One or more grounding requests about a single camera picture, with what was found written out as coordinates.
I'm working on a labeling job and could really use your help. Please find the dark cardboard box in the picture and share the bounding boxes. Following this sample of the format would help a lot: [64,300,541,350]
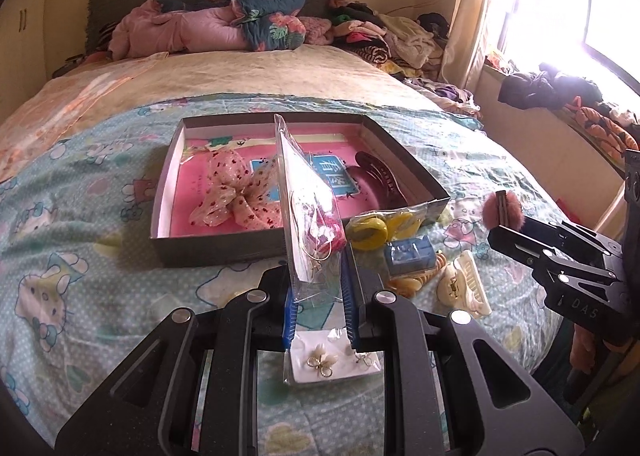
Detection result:
[149,115,451,268]

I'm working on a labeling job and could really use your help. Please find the orange spiral hair tie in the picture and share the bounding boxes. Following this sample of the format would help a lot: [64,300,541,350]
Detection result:
[387,251,451,300]

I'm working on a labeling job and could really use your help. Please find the pink polka dot bow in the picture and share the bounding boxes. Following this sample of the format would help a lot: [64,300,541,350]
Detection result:
[188,148,292,231]

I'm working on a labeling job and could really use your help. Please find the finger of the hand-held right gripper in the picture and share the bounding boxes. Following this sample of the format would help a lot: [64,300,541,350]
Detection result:
[487,223,622,268]
[531,249,622,298]

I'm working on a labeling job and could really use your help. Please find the pink quilt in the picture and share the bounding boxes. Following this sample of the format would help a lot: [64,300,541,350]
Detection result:
[107,0,333,58]

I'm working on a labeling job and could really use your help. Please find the pile of clothes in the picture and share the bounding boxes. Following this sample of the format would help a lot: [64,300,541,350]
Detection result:
[327,0,483,117]

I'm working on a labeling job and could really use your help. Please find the dark floral quilt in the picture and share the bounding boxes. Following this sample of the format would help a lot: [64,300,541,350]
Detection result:
[152,0,308,52]

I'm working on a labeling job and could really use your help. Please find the cream wardrobe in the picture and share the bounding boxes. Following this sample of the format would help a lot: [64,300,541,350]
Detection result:
[0,0,56,122]

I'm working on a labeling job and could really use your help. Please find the yellow hair claw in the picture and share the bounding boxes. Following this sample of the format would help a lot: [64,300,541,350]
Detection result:
[346,208,427,252]

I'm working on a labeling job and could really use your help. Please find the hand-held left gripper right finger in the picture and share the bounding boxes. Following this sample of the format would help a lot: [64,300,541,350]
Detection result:
[341,247,586,456]

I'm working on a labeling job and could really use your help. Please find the pink fuzzy hair clip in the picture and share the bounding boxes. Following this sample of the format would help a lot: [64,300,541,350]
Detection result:
[482,189,524,228]

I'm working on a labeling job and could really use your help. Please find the dark clothes on sill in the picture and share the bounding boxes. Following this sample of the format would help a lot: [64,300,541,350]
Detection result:
[497,64,603,111]

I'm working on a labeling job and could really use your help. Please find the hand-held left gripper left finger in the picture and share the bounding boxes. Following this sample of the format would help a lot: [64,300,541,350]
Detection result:
[55,265,302,456]

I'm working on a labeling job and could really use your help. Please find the cream curtain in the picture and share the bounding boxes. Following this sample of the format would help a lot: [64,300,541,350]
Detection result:
[440,0,526,92]

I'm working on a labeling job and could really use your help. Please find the cream hair claw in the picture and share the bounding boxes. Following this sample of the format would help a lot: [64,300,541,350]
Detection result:
[436,249,494,320]

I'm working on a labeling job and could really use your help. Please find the clear earring packet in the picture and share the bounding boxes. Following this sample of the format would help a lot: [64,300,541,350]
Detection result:
[273,113,387,390]

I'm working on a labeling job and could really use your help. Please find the beige bed sheet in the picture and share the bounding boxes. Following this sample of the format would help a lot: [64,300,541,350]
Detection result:
[0,44,451,182]

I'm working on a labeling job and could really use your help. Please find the small blue box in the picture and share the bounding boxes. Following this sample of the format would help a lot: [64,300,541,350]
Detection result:
[383,235,435,280]

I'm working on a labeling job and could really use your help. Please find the dark red hair claw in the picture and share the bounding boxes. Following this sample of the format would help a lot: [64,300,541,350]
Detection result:
[349,149,407,210]

